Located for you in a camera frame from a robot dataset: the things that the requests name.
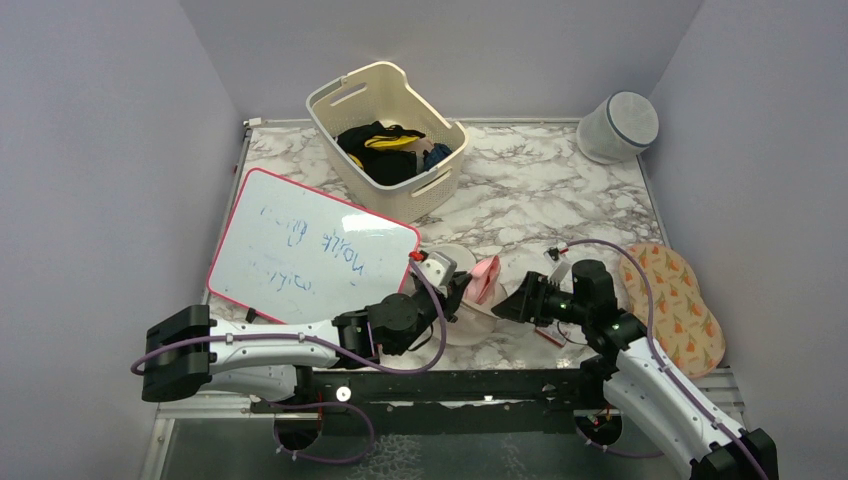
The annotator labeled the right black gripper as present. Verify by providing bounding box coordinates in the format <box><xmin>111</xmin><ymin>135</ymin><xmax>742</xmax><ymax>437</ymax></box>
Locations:
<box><xmin>492</xmin><ymin>270</ymin><xmax>591</xmax><ymax>327</ymax></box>

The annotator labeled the pink bra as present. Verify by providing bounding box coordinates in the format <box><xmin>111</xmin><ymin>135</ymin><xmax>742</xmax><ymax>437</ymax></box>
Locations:
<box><xmin>463</xmin><ymin>255</ymin><xmax>501</xmax><ymax>305</ymax></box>

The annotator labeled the yellow black bra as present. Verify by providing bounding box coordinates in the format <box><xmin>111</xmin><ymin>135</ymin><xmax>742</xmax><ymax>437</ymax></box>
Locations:
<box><xmin>337</xmin><ymin>125</ymin><xmax>426</xmax><ymax>170</ymax></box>

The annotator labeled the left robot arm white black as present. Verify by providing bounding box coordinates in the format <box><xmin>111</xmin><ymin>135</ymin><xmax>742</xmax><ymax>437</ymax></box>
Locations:
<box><xmin>130</xmin><ymin>271</ymin><xmax>472</xmax><ymax>411</ymax></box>

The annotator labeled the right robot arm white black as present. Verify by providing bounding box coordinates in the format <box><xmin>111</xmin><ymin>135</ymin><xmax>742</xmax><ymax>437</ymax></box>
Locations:
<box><xmin>492</xmin><ymin>260</ymin><xmax>779</xmax><ymax>479</ymax></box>

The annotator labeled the cream plastic laundry basket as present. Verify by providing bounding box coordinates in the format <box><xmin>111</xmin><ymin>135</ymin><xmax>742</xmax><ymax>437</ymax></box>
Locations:
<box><xmin>306</xmin><ymin>62</ymin><xmax>469</xmax><ymax>222</ymax></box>

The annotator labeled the small red white card box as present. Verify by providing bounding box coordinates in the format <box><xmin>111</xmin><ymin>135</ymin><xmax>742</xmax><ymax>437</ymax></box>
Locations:
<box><xmin>534</xmin><ymin>326</ymin><xmax>567</xmax><ymax>348</ymax></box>

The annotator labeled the blue garment in basket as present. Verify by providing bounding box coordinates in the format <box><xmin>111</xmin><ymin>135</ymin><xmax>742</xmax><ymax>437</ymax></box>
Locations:
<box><xmin>423</xmin><ymin>143</ymin><xmax>453</xmax><ymax>171</ymax></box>

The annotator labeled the black garment in basket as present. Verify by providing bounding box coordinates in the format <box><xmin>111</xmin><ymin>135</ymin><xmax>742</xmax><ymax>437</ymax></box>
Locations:
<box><xmin>346</xmin><ymin>121</ymin><xmax>418</xmax><ymax>186</ymax></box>

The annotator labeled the pink garment in basket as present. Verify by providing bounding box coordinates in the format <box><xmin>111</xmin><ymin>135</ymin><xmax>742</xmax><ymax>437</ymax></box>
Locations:
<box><xmin>414</xmin><ymin>137</ymin><xmax>435</xmax><ymax>152</ymax></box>

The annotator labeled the carrot pattern round cushion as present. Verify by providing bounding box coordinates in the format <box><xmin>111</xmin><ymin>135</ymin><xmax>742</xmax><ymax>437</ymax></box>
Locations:
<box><xmin>619</xmin><ymin>243</ymin><xmax>726</xmax><ymax>378</ymax></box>

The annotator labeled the red framed whiteboard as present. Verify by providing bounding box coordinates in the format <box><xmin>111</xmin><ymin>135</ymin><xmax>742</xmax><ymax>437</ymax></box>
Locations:
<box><xmin>207</xmin><ymin>168</ymin><xmax>421</xmax><ymax>324</ymax></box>

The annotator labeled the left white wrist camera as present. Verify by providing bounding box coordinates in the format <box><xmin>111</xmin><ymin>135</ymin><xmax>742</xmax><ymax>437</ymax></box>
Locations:
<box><xmin>411</xmin><ymin>250</ymin><xmax>457</xmax><ymax>288</ymax></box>

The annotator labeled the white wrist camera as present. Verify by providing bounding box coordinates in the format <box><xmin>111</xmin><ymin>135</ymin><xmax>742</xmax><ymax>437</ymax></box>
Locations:
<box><xmin>545</xmin><ymin>246</ymin><xmax>571</xmax><ymax>287</ymax></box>
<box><xmin>411</xmin><ymin>250</ymin><xmax>457</xmax><ymax>288</ymax></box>

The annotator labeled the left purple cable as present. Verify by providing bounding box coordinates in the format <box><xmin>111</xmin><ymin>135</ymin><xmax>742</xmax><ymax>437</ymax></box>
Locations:
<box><xmin>130</xmin><ymin>254</ymin><xmax>448</xmax><ymax>464</ymax></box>

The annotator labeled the purple cable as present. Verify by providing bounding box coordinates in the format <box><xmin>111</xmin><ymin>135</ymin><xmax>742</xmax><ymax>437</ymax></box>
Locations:
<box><xmin>549</xmin><ymin>239</ymin><xmax>770</xmax><ymax>480</ymax></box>
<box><xmin>130</xmin><ymin>254</ymin><xmax>448</xmax><ymax>464</ymax></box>

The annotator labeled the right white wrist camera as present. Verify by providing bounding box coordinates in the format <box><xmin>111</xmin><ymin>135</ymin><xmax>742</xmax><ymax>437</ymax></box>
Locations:
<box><xmin>545</xmin><ymin>246</ymin><xmax>571</xmax><ymax>287</ymax></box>

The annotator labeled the black mounting rail base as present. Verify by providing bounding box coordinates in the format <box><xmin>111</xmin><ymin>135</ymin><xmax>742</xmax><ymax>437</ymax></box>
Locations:
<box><xmin>250</xmin><ymin>369</ymin><xmax>623</xmax><ymax>442</ymax></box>

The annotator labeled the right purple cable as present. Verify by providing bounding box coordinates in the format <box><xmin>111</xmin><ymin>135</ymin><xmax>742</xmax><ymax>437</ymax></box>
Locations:
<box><xmin>549</xmin><ymin>239</ymin><xmax>770</xmax><ymax>480</ymax></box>

